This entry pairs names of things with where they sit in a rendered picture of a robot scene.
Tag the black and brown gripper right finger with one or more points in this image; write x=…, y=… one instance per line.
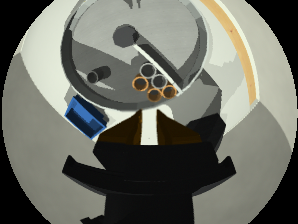
x=174, y=132

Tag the bronze bushing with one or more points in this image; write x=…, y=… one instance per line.
x=153, y=98
x=138, y=87
x=170, y=94

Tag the grey metal sleeve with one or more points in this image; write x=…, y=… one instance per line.
x=145, y=75
x=159, y=85
x=90, y=76

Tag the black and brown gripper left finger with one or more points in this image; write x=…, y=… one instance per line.
x=128, y=131

